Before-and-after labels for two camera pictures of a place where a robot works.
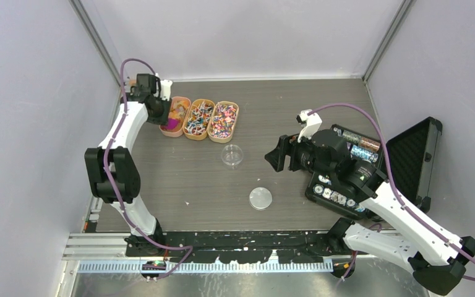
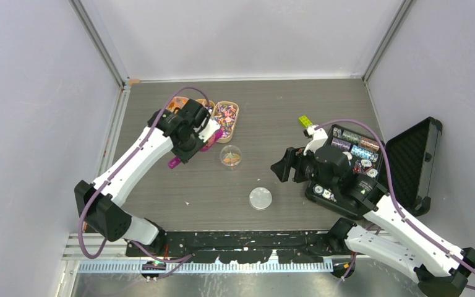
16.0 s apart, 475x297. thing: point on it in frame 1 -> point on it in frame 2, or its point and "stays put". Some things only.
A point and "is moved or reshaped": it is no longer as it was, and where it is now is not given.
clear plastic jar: (232, 154) stays put
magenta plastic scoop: (172, 122) is moved or reshaped
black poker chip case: (413, 155) stays put
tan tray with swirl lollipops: (222, 122) stays put
